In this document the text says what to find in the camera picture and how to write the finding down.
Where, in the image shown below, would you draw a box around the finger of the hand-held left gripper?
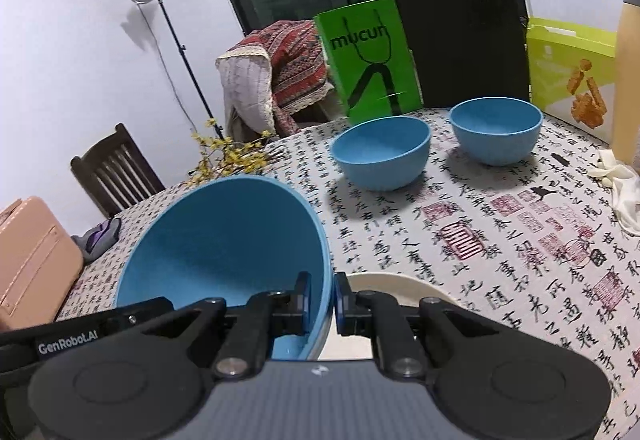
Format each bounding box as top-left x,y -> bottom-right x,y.
102,297 -> 176,336

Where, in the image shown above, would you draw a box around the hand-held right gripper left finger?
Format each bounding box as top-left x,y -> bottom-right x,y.
125,271 -> 313,381

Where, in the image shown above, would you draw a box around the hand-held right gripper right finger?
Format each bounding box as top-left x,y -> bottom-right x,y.
332,271 -> 516,381

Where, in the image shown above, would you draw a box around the cream ridged plate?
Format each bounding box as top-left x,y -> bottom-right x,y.
320,272 -> 463,361

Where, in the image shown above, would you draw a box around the blue bowl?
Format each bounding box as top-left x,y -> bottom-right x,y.
331,116 -> 432,192
114,175 -> 334,362
448,97 -> 544,167

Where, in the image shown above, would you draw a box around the peach ribbed suitcase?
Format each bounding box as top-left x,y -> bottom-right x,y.
0,196 -> 84,333

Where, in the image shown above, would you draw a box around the grey purple folded cloth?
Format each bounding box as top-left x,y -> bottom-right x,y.
71,217 -> 122,263

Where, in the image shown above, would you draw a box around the yellow blossom branches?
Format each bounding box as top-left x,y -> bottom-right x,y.
187,118 -> 281,181

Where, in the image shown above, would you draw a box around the dark wooden chair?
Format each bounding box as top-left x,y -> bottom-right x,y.
70,123 -> 166,219

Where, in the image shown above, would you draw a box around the green paper bag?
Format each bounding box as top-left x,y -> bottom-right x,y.
314,0 -> 421,125

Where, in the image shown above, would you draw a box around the red patterned blanket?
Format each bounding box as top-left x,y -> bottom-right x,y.
227,20 -> 333,115

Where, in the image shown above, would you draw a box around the black paper bag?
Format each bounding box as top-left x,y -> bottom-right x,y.
385,0 -> 531,109

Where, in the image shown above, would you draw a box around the white crumpled cloth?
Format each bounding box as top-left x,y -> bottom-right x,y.
587,149 -> 640,237

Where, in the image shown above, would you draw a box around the yellow-green snack box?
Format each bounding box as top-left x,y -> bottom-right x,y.
525,17 -> 620,145

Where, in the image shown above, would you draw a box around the beige bottle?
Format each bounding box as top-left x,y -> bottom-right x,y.
611,0 -> 640,161

